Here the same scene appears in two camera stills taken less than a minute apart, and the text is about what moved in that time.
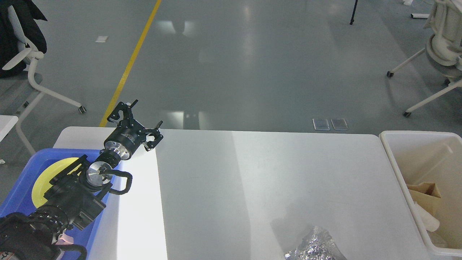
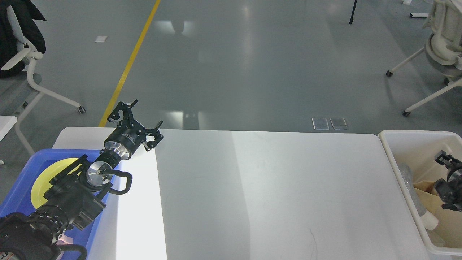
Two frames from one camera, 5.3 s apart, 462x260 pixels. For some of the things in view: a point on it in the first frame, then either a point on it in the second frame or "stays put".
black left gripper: [123, 140] stays put
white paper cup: [430, 223] stays put
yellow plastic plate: [42, 185] stays put
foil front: [318, 245] → [407, 174]
